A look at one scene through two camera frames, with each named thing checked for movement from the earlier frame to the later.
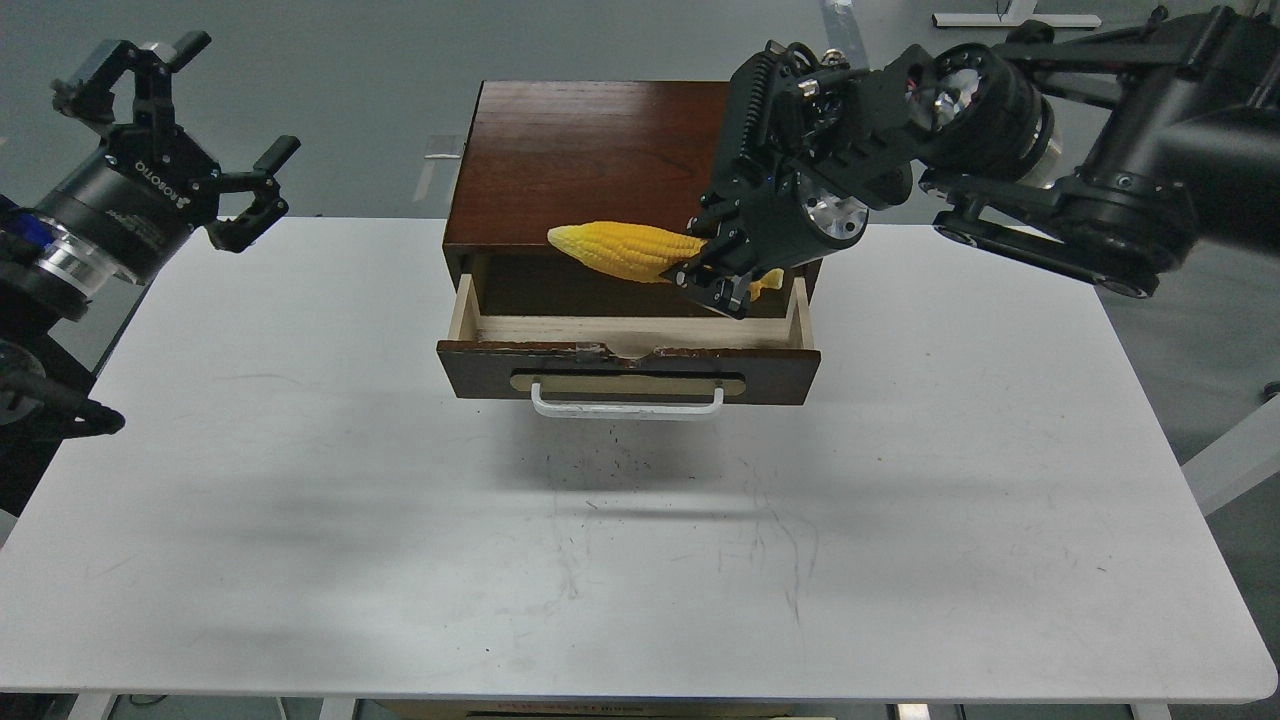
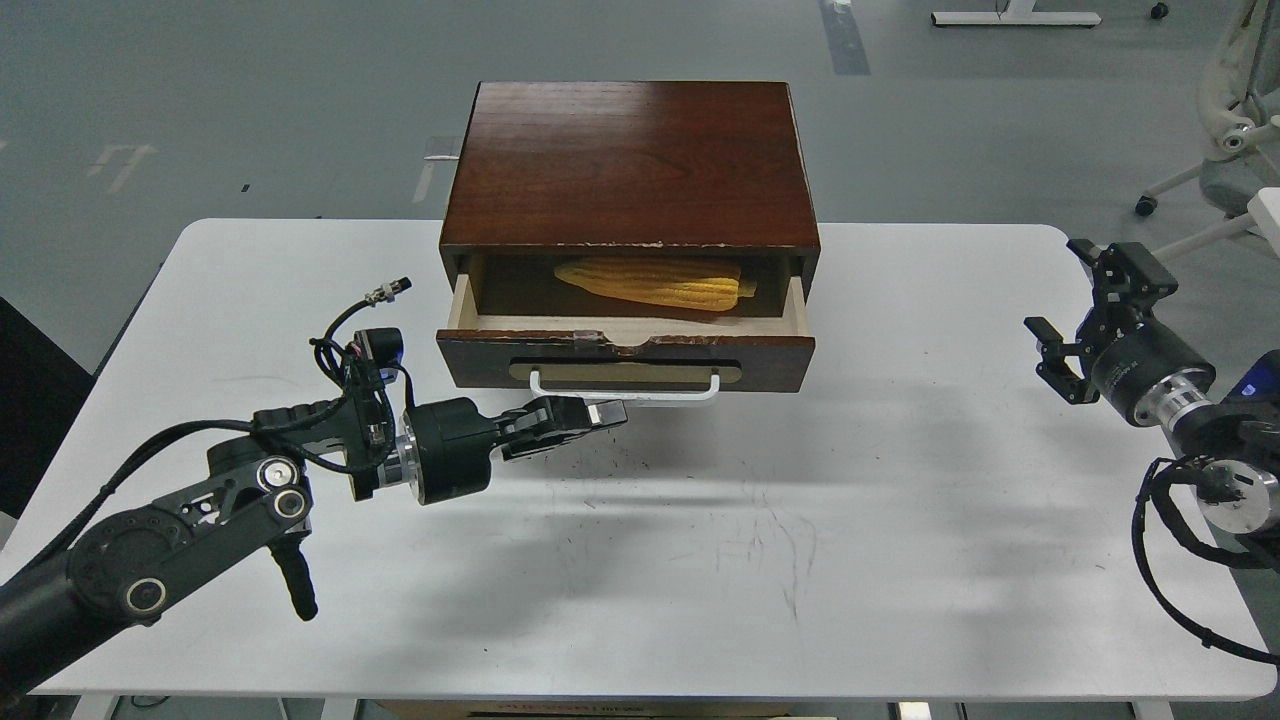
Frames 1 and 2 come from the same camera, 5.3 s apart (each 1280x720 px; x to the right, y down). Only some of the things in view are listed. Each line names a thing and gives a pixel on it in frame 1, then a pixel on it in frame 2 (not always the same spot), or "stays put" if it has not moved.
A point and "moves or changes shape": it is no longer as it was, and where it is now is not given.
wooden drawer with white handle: [629, 366] stays put
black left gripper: [140, 199] to [444, 446]
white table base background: [1013, 14] stays put
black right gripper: [749, 226] to [1148, 370]
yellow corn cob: [638, 252] moves or changes shape
